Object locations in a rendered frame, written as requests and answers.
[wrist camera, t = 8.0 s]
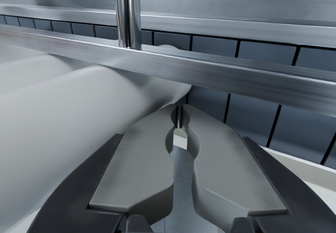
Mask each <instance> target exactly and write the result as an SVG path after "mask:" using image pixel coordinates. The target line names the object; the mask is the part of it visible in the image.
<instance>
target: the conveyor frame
mask: <svg viewBox="0 0 336 233"><path fill-rule="evenodd" d="M0 15H6V16H16V17H25V18H35V19H45V20H55V21H64V22H74V23H84V24H93V25H103V26H113V27H117V18H116V10H115V9H96V8H77V7H59V6H40V5H21V4H3V3H0ZM140 20H141V29H142V30H152V31H162V32H171V33H181V34H191V35H200V36H210V37H220V38H230V39H239V40H249V41H259V42H269V43H278V44H288V45H298V46H308V47H317V48H327V49H336V21H320V20H302V19H283V18H264V17H246V16H227V15H208V14H190V13H171V12H152V11H140ZM270 141H271V139H268V142H267V145H266V147H265V146H262V145H259V146H260V147H261V148H263V149H264V150H266V151H269V152H272V153H275V154H278V155H281V156H284V157H287V158H290V159H293V160H296V161H300V162H303V163H306V164H309V165H312V166H315V167H318V168H321V169H324V170H327V171H330V172H334V173H336V169H334V168H331V167H328V166H325V165H324V163H323V161H324V159H325V157H326V156H324V157H323V159H322V161H321V163H320V164H318V163H315V162H312V161H309V160H306V159H303V158H300V157H296V156H293V155H290V154H287V153H284V152H281V151H277V150H274V149H271V148H269V144H270Z"/></svg>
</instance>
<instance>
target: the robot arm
mask: <svg viewBox="0 0 336 233"><path fill-rule="evenodd" d="M178 121H179V128H180V129H182V130H183V131H184V132H185V133H186V135H187V146H186V149H187V151H188V152H189V153H190V154H191V155H192V157H193V158H194V165H193V174H192V184H191V193H192V200H193V207H194V210H195V212H196V213H197V214H198V215H199V216H200V217H202V218H203V219H205V220H207V222H208V223H212V224H214V225H215V226H216V227H217V231H218V233H336V215H335V213H334V212H333V211H332V210H331V209H330V208H329V206H328V205H327V204H326V203H325V202H324V201H323V200H322V199H321V198H320V197H319V196H318V195H317V194H316V193H315V192H314V191H313V190H312V189H311V188H310V187H309V186H308V185H307V184H306V183H305V182H304V181H302V180H301V179H300V178H299V177H298V176H297V175H295V174H294V173H293V172H292V171H290V170H289V169H288V168H287V167H285V166H284V165H283V164H282V163H280V162H279V161H278V160H277V159H275V158H274V157H273V156H272V155H270V154H269V153H268V152H267V151H265V150H264V149H263V148H262V147H260V146H259V145H258V144H257V143H255V142H254V141H253V140H252V139H250V138H249V137H248V136H244V137H241V136H240V135H239V134H238V133H236V132H235V131H234V130H233V129H232V128H230V127H229V126H228V125H226V124H225V123H223V122H221V121H220V120H218V119H216V118H214V117H213V116H211V115H209V114H207V113H205V112H203V111H201V110H199V109H197V108H195V107H193V106H191V105H189V104H183V105H175V104H173V103H172V104H169V105H167V106H165V107H163V108H161V109H159V110H157V111H155V112H153V113H151V114H149V115H147V116H145V117H144V118H142V119H140V120H139V121H137V122H136V123H134V124H133V125H132V126H130V127H129V128H128V129H127V130H126V131H125V132H123V133H122V134H120V133H116V134H115V135H114V136H113V137H111V138H110V139H109V140H108V141H107V142H106V143H105V144H103V145H102V146H101V147H100V148H99V149H98V150H96V151H95V152H94V153H93V154H92V155H91V156H90V157H88V158H87V159H86V160H85V161H84V162H83V163H81V164H80V165H79V166H78V167H77V168H76V169H75V170H74V171H72V172H71V173H70V174H69V175H68V176H67V177H66V178H65V179H64V180H63V181H62V182H61V183H60V184H59V186H58V187H57V188H56V189H55V190H54V191H53V193H52V194H51V195H50V196H49V198H48V199H47V200H46V202H45V203H44V204H43V206H42V207H41V209H40V210H39V212H38V213H37V215H36V216H35V218H34V220H33V221H32V223H31V225H30V226H29V228H28V230H27V232H26V233H167V232H153V230H152V228H151V227H150V226H151V225H153V224H154V223H156V222H158V221H160V220H161V219H163V218H165V217H166V216H168V215H169V214H170V213H171V212H172V210H173V198H174V177H175V161H174V159H173V158H172V157H171V155H170V153H171V152H172V151H173V142H174V130H175V129H177V128H178Z"/></svg>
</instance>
